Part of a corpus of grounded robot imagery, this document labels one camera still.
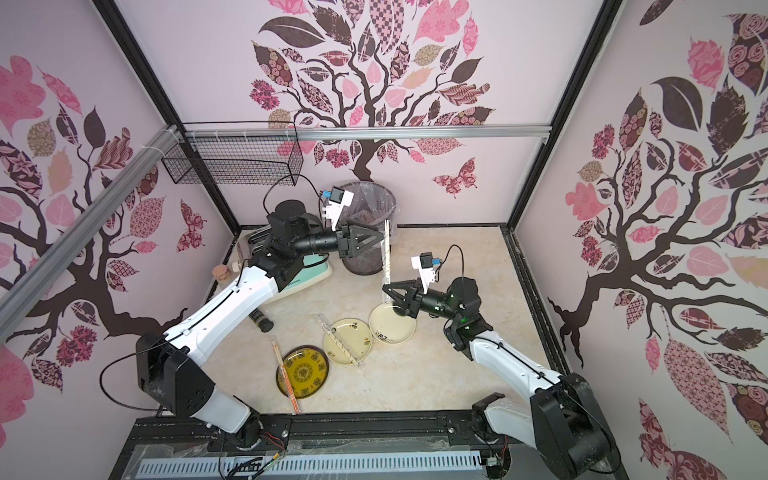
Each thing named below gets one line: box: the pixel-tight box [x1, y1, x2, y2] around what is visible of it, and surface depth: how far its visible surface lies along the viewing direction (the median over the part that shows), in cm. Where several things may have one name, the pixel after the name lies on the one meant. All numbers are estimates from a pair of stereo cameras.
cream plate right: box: [369, 302, 417, 345], surface depth 94 cm
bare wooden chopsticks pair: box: [383, 219, 391, 308], surface depth 69 cm
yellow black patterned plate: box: [276, 345, 330, 399], surface depth 85 cm
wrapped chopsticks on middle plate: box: [314, 314, 361, 368], surface depth 89 cm
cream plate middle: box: [323, 318, 373, 366], surface depth 90 cm
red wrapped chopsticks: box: [272, 339, 301, 415], surface depth 82 cm
